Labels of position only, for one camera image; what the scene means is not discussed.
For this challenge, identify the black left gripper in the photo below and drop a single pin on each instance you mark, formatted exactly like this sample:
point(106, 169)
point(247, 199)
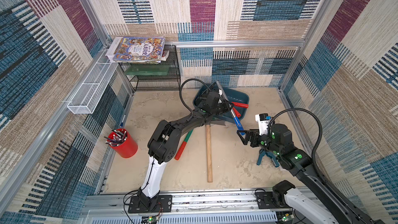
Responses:
point(224, 104)

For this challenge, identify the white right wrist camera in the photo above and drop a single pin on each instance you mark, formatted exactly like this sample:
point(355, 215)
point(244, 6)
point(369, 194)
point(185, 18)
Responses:
point(263, 121)

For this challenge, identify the black wire shelf rack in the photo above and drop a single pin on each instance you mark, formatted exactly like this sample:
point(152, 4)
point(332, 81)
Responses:
point(162, 76)

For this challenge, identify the red pen cup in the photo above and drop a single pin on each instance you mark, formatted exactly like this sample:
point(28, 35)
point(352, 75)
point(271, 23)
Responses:
point(122, 143)

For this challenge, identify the grey hoe red grip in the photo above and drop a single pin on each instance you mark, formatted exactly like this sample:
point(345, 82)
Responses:
point(239, 104)
point(236, 112)

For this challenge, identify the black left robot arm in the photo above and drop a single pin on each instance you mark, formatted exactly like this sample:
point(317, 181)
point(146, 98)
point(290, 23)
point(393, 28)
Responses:
point(164, 142)

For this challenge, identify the green board on shelf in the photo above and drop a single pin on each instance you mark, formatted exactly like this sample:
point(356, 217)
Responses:
point(147, 70)

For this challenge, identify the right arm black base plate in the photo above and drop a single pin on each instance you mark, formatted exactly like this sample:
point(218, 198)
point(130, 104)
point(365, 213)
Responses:
point(270, 199)

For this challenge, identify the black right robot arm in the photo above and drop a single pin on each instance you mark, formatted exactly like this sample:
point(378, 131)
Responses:
point(337, 208)

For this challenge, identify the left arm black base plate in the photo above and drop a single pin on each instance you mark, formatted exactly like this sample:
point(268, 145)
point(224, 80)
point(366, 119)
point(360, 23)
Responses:
point(142, 204)

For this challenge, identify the green red handled hoe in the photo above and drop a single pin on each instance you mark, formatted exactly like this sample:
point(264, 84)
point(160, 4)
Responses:
point(183, 145)

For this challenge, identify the colourful picture book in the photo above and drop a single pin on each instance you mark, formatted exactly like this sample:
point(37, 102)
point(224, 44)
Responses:
point(130, 49)

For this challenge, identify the chrome blue handled hoe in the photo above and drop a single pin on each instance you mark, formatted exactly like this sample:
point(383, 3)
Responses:
point(231, 112)

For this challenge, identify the white wire mesh basket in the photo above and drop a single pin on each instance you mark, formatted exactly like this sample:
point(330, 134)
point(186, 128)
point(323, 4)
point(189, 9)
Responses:
point(89, 93)

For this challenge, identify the teal plastic storage box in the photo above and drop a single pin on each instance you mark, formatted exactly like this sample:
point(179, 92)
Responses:
point(233, 96)

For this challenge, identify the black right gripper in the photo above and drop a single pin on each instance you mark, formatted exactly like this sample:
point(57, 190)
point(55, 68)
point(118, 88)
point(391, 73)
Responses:
point(253, 138)

